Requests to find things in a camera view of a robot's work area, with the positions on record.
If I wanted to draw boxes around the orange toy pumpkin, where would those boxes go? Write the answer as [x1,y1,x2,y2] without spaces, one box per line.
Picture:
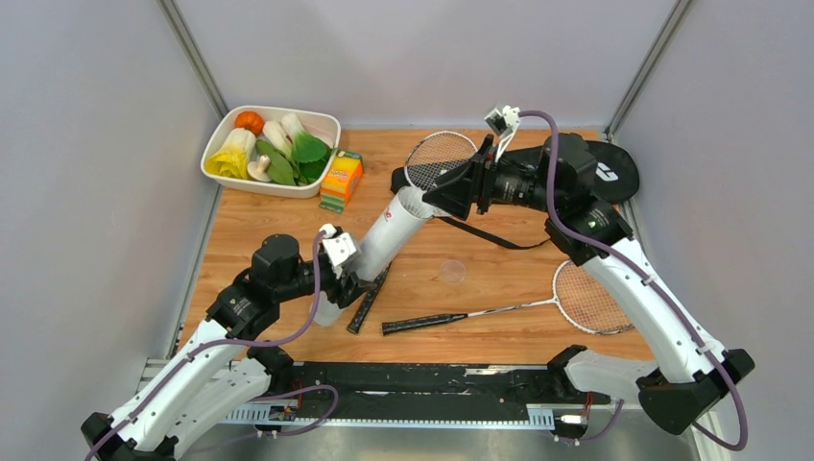
[234,110,265,136]

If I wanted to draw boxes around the white racket with red strings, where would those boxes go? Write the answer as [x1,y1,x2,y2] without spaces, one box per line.
[381,261,634,336]

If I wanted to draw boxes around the white plastic tray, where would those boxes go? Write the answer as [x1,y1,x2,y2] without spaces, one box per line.
[200,106,341,199]

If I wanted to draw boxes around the black racket bag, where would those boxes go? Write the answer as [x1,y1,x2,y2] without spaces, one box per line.
[390,133,640,250]

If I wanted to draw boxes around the toy mushroom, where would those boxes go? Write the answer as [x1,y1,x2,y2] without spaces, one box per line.
[247,155,272,182]

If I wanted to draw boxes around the packaged colourful sponges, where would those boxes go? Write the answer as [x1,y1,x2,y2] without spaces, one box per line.
[319,151,364,213]

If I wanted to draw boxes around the clear plastic tube lid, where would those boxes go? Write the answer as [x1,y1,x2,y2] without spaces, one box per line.
[439,259,467,284]

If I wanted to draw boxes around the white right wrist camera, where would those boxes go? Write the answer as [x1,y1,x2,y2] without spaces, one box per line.
[484,105,520,161]

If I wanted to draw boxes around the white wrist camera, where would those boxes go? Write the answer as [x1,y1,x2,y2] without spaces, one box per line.
[484,105,520,161]
[320,224,361,278]

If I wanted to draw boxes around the white toy bok choy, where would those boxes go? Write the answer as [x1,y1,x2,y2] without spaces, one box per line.
[262,120,293,160]

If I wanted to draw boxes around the green toy bok choy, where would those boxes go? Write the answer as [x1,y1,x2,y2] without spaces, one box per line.
[280,112,332,184]

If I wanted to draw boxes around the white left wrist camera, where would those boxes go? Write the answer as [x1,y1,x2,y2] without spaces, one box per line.
[320,224,361,278]

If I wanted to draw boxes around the white shuttlecock tube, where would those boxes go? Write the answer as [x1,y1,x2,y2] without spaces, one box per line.
[314,186,434,327]

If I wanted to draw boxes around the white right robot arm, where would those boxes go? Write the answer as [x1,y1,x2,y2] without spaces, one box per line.
[405,133,754,435]

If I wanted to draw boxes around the white racket on bag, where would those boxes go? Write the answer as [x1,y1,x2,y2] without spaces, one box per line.
[346,130,479,335]

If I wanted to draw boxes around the yellow toy cabbage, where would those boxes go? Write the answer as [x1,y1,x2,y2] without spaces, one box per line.
[203,128,256,180]

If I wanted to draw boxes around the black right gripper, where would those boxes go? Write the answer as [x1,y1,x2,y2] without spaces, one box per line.
[421,134,562,220]

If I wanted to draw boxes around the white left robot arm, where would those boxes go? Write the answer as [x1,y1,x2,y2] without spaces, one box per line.
[81,225,392,460]

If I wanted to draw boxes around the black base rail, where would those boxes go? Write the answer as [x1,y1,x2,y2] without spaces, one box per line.
[133,359,637,440]

